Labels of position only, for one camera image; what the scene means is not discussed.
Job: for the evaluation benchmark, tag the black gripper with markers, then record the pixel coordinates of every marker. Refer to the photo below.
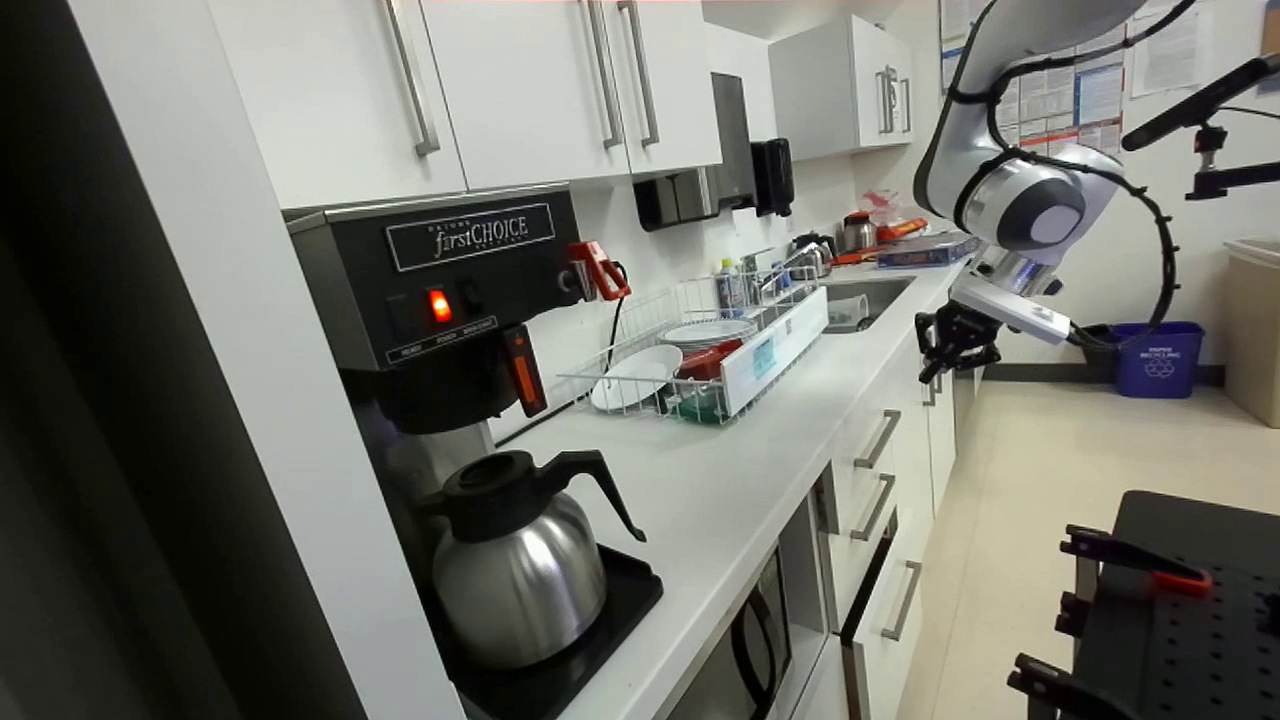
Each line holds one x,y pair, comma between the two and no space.
969,339

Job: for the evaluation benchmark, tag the white drawer with wooden inside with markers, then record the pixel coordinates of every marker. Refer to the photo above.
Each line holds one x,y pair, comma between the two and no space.
883,432

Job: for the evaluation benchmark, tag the white middle drawer front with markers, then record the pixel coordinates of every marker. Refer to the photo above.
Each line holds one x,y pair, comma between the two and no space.
883,514

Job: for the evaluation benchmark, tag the white bottom drawer front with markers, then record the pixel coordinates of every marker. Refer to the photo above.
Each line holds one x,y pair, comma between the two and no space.
894,625

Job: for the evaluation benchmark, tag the steel sink basin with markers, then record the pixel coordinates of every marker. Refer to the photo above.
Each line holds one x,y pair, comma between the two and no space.
865,303

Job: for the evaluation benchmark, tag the blue flat tray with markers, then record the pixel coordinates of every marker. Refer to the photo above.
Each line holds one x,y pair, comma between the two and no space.
925,250

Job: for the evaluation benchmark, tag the orange packet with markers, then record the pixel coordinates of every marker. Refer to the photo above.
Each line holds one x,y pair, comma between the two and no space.
900,230

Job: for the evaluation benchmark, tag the white dish rack blue label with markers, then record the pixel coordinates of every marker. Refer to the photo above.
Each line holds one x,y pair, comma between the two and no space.
764,354

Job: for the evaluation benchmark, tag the blue dish soap bottle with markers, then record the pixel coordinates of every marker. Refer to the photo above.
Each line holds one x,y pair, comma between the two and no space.
729,290

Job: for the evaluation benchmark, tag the blue recycling bin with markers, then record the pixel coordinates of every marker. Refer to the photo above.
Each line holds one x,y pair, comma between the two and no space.
1162,362

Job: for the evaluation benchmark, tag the red item in rack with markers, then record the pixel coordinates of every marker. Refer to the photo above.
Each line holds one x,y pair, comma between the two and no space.
708,358

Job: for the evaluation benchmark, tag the white bowl in rack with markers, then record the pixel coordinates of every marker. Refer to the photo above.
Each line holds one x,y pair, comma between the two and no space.
706,333

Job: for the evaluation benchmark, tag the black soap dispenser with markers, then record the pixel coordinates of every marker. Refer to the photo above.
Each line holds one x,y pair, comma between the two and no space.
772,176

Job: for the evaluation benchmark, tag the white plate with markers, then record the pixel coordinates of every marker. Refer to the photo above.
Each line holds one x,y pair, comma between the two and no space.
639,378

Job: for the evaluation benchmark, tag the grey paper towel dispenser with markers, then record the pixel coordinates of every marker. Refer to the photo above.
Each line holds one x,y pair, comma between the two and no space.
729,133

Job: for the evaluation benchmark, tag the beige trash bin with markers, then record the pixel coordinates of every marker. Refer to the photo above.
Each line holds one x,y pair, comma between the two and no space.
1257,333

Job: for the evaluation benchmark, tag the built-in microwave oven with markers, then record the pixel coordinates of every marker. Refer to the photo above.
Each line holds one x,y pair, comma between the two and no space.
744,641

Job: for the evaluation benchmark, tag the black perforated robot table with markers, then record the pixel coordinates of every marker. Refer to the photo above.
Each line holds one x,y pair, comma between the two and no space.
1202,625

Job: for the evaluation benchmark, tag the steel coffee carafe black lid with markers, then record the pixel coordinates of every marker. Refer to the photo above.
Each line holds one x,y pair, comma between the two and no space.
520,587

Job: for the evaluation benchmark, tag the black steel coffee maker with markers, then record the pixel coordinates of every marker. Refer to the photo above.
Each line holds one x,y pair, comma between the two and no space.
424,295

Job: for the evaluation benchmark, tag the refrigerator with dark side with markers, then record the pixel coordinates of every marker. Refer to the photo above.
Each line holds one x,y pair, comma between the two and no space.
82,401

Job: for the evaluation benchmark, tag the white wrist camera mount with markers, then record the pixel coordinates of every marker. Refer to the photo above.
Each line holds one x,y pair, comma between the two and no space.
1020,307

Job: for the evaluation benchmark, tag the small white wall cabinet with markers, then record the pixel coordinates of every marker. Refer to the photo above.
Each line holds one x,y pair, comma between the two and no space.
840,87

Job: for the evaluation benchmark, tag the blue bordered wall paper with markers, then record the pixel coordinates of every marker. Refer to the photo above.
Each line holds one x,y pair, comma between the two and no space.
1096,97

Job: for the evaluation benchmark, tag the black camera on stand arm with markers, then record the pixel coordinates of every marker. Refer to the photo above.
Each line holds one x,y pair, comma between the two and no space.
1202,101

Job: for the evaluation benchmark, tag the white wall cabinet door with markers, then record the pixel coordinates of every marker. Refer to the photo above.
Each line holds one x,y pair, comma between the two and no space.
322,93
520,82
681,82

